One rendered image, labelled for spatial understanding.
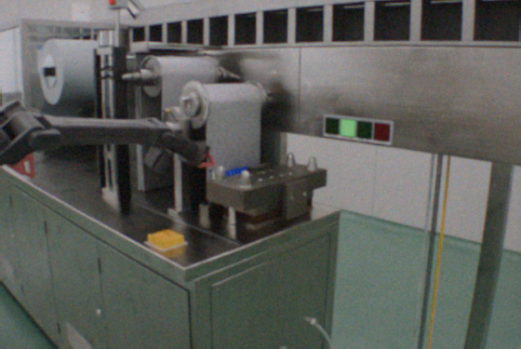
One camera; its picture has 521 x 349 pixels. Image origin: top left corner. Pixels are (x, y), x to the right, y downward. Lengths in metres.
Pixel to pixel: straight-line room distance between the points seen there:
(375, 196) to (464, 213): 0.84
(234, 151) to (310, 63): 0.38
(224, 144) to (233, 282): 0.45
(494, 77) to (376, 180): 2.96
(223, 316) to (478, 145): 0.82
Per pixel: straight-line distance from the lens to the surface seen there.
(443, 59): 1.28
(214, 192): 1.32
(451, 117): 1.27
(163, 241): 1.18
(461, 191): 3.80
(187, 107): 1.40
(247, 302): 1.28
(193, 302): 1.15
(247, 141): 1.50
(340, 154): 4.27
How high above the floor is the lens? 1.36
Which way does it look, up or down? 11 degrees down
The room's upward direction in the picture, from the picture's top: 1 degrees clockwise
